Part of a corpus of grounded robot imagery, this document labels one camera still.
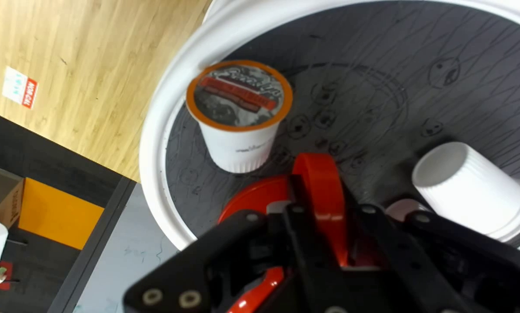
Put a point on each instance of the white two-tier round stand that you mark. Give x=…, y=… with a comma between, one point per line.
x=376, y=86

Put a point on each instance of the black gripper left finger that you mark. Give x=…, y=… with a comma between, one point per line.
x=249, y=264

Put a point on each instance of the white coffee pod cup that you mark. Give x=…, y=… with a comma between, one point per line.
x=238, y=107

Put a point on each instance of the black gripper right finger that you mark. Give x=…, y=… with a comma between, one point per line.
x=440, y=266

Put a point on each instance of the red white table sticker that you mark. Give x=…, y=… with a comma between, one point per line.
x=17, y=88

